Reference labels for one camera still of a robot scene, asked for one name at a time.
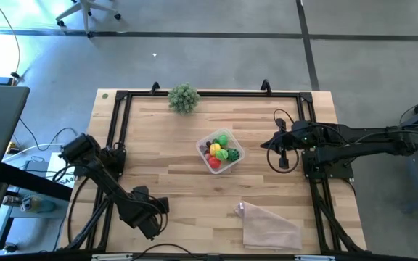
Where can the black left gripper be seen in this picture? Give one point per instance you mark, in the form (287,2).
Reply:
(140,208)

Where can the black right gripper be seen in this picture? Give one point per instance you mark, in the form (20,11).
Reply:
(305,136)

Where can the clear plastic tupperware container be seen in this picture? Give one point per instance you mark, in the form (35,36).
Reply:
(235,145)

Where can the dark green toy watermelon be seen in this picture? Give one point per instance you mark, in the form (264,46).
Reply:
(233,155)

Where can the smooth green toy apple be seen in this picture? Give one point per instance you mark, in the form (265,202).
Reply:
(223,140)

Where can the yellow toy pineapple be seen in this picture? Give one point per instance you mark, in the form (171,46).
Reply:
(214,148)

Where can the red toy tomato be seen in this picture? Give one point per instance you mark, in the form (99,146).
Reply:
(214,162)

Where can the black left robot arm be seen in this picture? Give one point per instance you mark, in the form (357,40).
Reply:
(107,185)

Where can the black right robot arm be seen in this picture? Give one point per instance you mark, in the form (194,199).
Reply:
(368,136)

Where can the beige folded towel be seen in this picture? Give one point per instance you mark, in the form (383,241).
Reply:
(267,228)

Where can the green succulent plant in pot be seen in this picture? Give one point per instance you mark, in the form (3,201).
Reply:
(183,98)

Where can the white printed box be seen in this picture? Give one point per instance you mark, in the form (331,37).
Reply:
(54,163)

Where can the teal bottle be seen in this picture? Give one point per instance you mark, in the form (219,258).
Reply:
(36,204)

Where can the black round caster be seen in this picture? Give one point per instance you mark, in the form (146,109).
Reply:
(9,247)

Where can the white office chair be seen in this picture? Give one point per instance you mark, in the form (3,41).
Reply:
(85,11)

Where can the silver aluminium post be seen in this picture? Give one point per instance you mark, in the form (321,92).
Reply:
(111,257)
(314,258)

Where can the black aluminium table frame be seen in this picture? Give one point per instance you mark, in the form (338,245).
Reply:
(230,94)

